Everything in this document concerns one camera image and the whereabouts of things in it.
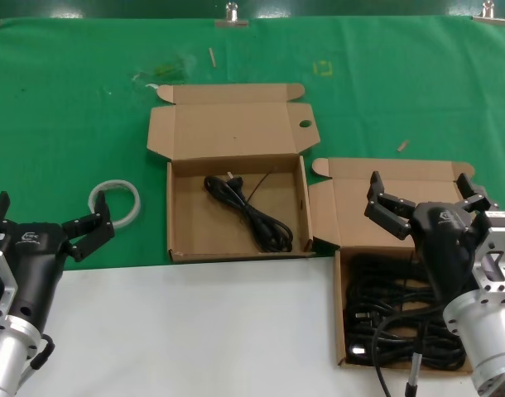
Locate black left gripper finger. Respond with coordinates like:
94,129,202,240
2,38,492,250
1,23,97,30
61,190,116,264
0,190,18,237

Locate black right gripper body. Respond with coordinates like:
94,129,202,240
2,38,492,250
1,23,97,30
409,201,489,307

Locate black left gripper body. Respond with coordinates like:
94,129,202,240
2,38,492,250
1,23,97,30
0,222,70,332

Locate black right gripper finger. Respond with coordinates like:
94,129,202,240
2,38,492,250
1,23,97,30
454,171,502,214
363,170,417,241

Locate black power cable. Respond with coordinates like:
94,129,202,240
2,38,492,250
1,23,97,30
203,165,295,253

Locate smaller open cardboard box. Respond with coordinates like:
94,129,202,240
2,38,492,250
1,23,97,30
308,156,485,376

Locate larger open cardboard box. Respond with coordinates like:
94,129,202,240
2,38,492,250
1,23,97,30
146,82,321,264

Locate clear tape roll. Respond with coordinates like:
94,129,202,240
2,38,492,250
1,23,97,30
89,179,142,229

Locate green table cloth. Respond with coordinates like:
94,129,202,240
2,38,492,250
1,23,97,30
0,15,505,274

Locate clear plastic wrapper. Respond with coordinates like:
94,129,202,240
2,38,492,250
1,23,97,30
130,53,198,90

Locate metal binder clip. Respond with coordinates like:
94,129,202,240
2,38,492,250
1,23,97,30
471,1,505,26
214,2,250,29

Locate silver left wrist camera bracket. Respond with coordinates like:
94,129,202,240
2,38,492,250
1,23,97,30
0,231,20,322

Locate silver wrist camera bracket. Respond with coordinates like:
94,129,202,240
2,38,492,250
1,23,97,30
0,231,20,322
471,210,505,297

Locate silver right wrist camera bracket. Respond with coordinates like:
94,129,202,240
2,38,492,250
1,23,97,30
471,210,505,297

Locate black cable bundle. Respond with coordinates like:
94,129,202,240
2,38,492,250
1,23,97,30
343,247,469,371

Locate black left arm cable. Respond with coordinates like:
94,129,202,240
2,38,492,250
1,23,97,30
28,332,55,371

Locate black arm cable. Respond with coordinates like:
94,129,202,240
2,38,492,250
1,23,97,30
28,332,55,371
371,313,448,397

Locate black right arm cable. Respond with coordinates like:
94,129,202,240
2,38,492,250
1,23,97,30
371,313,448,397

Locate silver cable connector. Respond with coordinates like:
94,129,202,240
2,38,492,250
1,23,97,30
404,352,423,397

